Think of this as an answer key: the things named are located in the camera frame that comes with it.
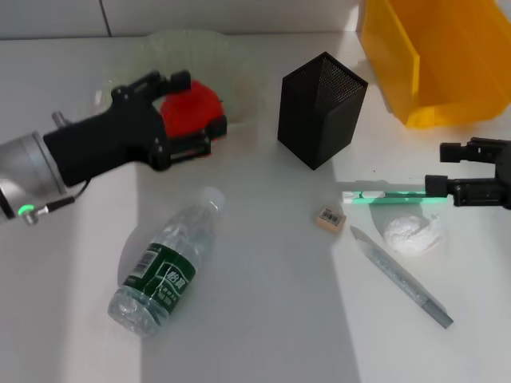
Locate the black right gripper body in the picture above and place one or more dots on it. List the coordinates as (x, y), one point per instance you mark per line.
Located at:
(504, 183)

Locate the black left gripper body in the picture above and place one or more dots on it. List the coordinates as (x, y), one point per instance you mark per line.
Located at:
(104, 147)

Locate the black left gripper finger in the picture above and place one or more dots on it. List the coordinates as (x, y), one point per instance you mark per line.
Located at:
(179, 80)
(217, 127)

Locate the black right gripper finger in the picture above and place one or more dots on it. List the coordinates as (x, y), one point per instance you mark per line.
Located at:
(451, 151)
(435, 185)

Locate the red-orange fruit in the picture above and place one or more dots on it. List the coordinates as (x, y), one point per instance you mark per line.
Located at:
(187, 111)

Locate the white paper ball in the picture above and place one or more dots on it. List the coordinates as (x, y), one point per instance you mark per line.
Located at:
(409, 235)

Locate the green pen white cap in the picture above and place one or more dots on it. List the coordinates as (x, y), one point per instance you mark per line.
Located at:
(371, 195)

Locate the beige eraser with barcode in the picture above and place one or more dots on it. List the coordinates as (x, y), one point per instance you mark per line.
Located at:
(330, 217)

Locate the water bottle green label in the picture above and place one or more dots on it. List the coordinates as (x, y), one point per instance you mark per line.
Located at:
(167, 263)

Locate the green glass fruit plate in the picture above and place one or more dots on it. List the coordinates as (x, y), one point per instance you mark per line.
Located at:
(239, 80)

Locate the black mesh pen holder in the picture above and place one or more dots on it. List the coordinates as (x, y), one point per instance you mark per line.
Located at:
(303, 119)

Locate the yellow plastic bin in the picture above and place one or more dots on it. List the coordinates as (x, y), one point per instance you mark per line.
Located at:
(459, 60)

